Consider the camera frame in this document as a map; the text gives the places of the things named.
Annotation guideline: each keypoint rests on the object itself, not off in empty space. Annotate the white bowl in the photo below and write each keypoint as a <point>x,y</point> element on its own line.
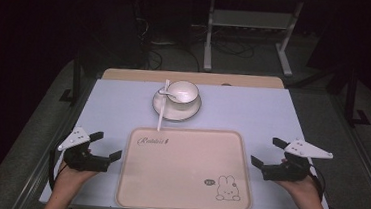
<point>184,92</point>

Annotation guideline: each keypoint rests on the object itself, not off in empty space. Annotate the white plate with dark rim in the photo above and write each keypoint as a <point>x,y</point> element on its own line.
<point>176,113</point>

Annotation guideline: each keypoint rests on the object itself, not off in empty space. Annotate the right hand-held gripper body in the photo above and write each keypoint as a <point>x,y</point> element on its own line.
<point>288,171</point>

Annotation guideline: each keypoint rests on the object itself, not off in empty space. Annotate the white ceramic spoon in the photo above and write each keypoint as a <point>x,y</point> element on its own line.
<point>167,93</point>

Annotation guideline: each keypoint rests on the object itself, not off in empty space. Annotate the white metal table frame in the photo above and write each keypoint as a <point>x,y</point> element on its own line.
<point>208,46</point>

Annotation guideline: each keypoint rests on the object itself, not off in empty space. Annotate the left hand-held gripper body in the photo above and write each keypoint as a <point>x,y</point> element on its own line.
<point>82,161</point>

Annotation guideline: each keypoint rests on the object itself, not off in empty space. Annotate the black metal stand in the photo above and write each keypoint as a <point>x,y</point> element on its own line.
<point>76,82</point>
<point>351,100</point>

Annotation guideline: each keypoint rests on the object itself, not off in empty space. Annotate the pink tray with rabbit print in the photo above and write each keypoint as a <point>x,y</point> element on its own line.
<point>181,174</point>

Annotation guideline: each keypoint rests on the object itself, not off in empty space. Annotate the wooden table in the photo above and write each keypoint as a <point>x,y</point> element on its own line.
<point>135,75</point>

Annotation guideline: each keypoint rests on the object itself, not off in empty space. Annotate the person's right hand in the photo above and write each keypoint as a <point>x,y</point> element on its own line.
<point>303,190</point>

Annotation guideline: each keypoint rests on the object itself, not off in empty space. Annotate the white chopstick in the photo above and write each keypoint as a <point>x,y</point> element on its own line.
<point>163,108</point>
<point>161,116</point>

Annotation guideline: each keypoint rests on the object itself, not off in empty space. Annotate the person's left hand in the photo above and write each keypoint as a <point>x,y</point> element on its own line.
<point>70,177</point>

